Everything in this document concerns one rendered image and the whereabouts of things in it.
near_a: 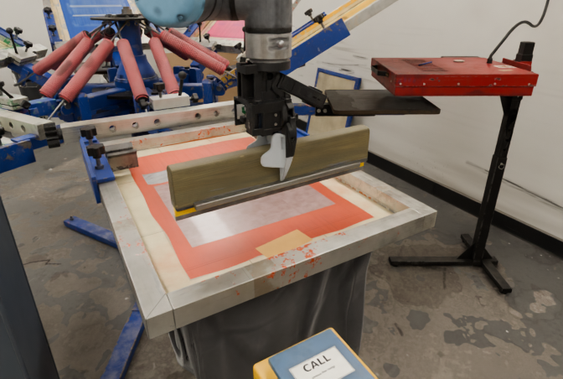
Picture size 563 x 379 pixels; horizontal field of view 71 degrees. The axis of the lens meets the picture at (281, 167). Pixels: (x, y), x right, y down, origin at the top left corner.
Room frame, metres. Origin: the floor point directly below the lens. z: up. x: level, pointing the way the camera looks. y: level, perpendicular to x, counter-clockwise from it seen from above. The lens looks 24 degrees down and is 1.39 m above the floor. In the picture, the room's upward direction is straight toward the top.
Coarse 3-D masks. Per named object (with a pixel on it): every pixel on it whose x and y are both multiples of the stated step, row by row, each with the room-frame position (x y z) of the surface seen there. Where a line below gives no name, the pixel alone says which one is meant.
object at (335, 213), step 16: (208, 144) 1.18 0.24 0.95; (224, 144) 1.18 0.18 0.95; (240, 144) 1.18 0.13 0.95; (288, 192) 0.85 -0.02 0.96; (304, 192) 0.85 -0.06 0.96; (320, 192) 0.85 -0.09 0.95; (256, 208) 0.77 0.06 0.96; (272, 208) 0.77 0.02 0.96; (288, 208) 0.77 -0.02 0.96; (304, 208) 0.77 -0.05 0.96; (320, 208) 0.77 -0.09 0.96; (336, 208) 0.77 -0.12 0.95; (352, 208) 0.77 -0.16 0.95; (272, 224) 0.70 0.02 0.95; (288, 224) 0.70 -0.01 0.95; (304, 224) 0.70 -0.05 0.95; (320, 224) 0.70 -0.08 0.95; (336, 224) 0.70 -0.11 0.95; (352, 224) 0.70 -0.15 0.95
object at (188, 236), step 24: (144, 168) 0.99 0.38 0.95; (144, 192) 0.85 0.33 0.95; (168, 192) 0.85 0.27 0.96; (168, 216) 0.73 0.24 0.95; (216, 216) 0.73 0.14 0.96; (240, 216) 0.73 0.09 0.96; (192, 240) 0.64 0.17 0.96; (216, 240) 0.64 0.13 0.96; (240, 240) 0.64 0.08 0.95; (264, 240) 0.64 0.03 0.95; (192, 264) 0.57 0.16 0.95; (216, 264) 0.57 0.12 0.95
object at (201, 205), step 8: (328, 168) 0.70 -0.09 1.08; (336, 168) 0.70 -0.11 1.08; (344, 168) 0.71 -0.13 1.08; (352, 168) 0.72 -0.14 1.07; (296, 176) 0.67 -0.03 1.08; (304, 176) 0.67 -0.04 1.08; (312, 176) 0.67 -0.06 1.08; (320, 176) 0.68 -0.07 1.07; (264, 184) 0.63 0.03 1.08; (272, 184) 0.63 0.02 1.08; (280, 184) 0.64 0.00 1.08; (288, 184) 0.65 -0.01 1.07; (232, 192) 0.61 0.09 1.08; (240, 192) 0.61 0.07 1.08; (248, 192) 0.61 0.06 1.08; (256, 192) 0.62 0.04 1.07; (264, 192) 0.62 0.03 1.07; (200, 200) 0.58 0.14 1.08; (208, 200) 0.58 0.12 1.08; (216, 200) 0.58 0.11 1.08; (224, 200) 0.59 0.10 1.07; (232, 200) 0.59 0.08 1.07; (200, 208) 0.56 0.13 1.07
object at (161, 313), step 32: (192, 128) 1.24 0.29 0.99; (224, 128) 1.27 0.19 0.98; (384, 192) 0.78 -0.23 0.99; (128, 224) 0.65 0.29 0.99; (384, 224) 0.65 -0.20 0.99; (416, 224) 0.67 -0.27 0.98; (128, 256) 0.55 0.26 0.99; (288, 256) 0.55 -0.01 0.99; (320, 256) 0.55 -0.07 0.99; (352, 256) 0.59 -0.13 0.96; (160, 288) 0.47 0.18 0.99; (192, 288) 0.47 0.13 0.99; (224, 288) 0.47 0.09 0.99; (256, 288) 0.49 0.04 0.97; (160, 320) 0.41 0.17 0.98; (192, 320) 0.44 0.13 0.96
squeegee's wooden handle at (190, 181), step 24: (312, 144) 0.69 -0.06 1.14; (336, 144) 0.72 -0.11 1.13; (360, 144) 0.75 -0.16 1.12; (168, 168) 0.57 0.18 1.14; (192, 168) 0.57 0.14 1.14; (216, 168) 0.59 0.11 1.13; (240, 168) 0.62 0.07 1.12; (264, 168) 0.64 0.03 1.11; (312, 168) 0.69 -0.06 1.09; (192, 192) 0.57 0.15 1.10; (216, 192) 0.59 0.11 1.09
